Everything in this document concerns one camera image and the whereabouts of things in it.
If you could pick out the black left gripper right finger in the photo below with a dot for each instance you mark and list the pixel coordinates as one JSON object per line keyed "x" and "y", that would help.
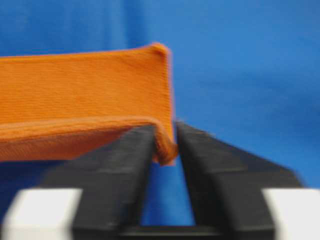
{"x": 225, "y": 185}

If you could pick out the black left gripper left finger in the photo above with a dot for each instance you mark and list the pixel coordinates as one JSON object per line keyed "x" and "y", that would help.
{"x": 113, "y": 179}

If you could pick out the orange towel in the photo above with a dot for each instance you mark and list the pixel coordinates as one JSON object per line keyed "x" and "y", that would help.
{"x": 59, "y": 107}

